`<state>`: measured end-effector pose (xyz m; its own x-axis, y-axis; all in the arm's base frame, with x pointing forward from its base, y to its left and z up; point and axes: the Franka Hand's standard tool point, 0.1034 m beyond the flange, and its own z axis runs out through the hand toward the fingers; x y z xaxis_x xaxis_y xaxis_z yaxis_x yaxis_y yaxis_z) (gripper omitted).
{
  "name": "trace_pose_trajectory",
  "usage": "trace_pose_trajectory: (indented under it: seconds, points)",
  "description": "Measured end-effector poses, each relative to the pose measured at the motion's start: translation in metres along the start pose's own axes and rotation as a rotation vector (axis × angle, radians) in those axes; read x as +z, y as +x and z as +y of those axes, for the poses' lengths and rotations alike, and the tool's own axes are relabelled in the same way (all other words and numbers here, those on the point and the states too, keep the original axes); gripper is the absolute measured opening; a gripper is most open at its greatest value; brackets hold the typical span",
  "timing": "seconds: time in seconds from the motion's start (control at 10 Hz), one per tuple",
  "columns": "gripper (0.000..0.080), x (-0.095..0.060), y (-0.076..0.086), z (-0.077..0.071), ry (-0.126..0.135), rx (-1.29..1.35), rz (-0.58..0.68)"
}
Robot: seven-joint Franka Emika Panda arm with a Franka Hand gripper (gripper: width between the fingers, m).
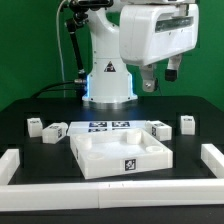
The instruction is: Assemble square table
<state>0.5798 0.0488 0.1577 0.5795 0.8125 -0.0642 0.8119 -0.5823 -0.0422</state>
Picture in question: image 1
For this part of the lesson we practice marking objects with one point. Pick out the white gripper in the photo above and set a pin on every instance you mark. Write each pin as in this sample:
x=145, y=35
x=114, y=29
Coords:
x=151, y=33

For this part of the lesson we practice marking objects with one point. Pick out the white square tabletop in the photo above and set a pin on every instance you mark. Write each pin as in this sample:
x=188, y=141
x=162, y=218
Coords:
x=119, y=152

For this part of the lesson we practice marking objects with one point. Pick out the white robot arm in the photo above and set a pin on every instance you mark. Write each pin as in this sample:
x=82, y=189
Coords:
x=109, y=84

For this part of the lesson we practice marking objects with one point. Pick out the white marker tag sheet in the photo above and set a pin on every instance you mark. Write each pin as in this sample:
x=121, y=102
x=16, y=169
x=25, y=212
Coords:
x=97, y=126

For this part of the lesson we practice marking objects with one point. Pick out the white U-shaped obstacle fence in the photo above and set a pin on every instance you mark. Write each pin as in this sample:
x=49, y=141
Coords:
x=34, y=197

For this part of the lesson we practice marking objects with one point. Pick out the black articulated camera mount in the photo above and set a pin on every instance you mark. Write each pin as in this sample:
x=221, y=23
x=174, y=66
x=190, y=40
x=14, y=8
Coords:
x=80, y=17

